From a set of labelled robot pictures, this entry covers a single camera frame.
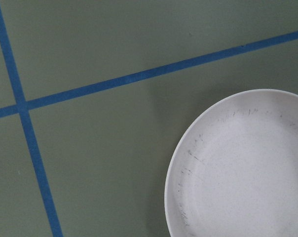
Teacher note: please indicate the pink plate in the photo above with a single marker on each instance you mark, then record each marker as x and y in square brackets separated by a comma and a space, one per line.
[234, 172]

